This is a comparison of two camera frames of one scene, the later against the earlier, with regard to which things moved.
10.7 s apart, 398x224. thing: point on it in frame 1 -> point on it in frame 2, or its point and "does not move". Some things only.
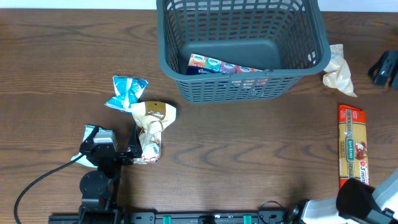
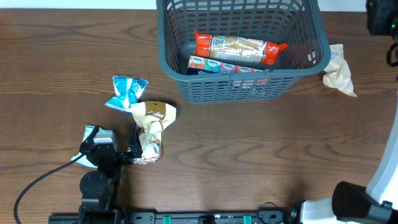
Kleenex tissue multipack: (201, 65) does not move
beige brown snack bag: (152, 117) does not move
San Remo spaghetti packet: (353, 157) -> (239, 48)
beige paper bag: (337, 74) does not move
